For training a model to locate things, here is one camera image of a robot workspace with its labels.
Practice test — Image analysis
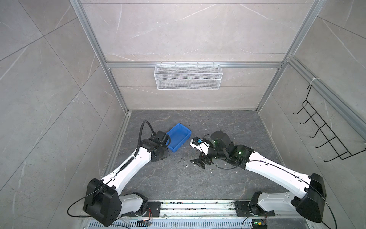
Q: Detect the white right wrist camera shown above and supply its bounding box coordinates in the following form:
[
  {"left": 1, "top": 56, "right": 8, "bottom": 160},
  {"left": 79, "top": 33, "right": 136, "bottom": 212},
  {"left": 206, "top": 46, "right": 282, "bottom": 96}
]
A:
[{"left": 190, "top": 137, "right": 210, "bottom": 150}]

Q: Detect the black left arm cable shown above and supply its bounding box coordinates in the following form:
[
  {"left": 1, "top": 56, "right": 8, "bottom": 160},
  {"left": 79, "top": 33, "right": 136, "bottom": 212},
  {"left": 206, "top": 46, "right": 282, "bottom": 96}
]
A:
[{"left": 133, "top": 120, "right": 156, "bottom": 156}]

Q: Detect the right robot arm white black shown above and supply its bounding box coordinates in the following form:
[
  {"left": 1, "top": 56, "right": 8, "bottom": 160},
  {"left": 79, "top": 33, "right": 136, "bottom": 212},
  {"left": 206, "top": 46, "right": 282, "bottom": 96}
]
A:
[{"left": 190, "top": 130, "right": 327, "bottom": 223}]

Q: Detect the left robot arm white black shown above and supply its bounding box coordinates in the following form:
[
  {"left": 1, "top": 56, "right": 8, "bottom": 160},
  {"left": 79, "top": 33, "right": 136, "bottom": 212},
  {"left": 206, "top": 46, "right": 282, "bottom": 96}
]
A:
[{"left": 83, "top": 131, "right": 171, "bottom": 227}]

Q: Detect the black wire hook rack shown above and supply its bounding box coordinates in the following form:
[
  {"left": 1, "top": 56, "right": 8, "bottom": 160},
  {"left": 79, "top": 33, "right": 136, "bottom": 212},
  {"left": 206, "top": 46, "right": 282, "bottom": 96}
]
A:
[{"left": 293, "top": 85, "right": 366, "bottom": 162}]

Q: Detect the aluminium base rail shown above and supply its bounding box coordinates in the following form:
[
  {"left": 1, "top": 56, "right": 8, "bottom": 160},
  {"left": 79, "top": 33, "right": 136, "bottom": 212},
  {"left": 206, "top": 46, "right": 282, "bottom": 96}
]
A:
[{"left": 77, "top": 199, "right": 315, "bottom": 229}]

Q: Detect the aluminium frame profile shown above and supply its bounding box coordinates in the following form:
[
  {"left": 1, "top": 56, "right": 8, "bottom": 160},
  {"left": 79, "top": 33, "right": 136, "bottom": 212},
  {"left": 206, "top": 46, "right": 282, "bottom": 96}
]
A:
[{"left": 70, "top": 0, "right": 129, "bottom": 114}]

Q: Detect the blue plastic bin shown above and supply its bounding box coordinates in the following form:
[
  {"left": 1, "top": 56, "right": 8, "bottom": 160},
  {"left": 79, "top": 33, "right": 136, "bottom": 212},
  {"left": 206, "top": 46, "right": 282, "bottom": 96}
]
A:
[{"left": 167, "top": 123, "right": 192, "bottom": 153}]

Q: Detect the white wire mesh basket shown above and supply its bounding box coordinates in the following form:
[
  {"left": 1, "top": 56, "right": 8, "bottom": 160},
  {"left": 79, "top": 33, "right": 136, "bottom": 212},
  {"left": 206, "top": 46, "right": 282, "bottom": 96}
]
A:
[{"left": 154, "top": 64, "right": 223, "bottom": 90}]

